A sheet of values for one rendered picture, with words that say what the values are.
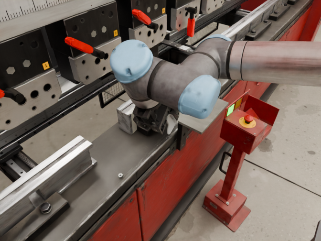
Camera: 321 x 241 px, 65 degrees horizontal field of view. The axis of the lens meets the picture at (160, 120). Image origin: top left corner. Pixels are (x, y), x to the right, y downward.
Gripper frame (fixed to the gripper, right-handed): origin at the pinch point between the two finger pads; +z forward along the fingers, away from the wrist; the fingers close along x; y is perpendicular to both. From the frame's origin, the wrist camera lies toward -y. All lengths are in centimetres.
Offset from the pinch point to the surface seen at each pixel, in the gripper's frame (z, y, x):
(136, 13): -23.0, -16.2, -9.8
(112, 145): 11.5, 11.6, -17.2
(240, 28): 48, -76, 7
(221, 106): 9.6, -12.5, 14.0
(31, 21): -37.9, 1.6, -19.2
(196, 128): 3.1, -0.5, 9.4
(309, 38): 154, -166, 61
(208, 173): 114, -5, 12
